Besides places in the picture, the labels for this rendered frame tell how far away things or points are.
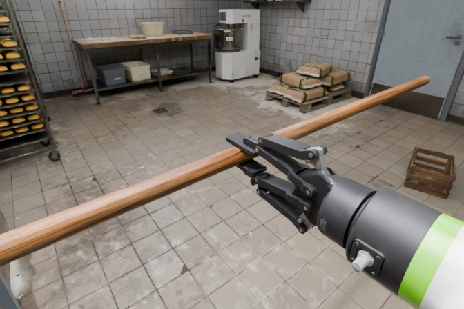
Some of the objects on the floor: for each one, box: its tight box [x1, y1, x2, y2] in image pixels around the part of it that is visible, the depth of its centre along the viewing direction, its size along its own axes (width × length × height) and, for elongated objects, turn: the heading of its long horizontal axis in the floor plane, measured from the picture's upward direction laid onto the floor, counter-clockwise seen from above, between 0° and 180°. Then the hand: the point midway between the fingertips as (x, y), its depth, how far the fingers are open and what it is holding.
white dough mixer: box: [213, 9, 260, 83], centre depth 539 cm, size 92×59×132 cm, turn 128°
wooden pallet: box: [265, 88, 352, 114], centre depth 444 cm, size 120×80×14 cm, turn 128°
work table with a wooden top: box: [72, 32, 213, 104], centre depth 488 cm, size 220×80×90 cm, turn 128°
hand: (245, 153), depth 45 cm, fingers closed on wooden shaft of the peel, 3 cm apart
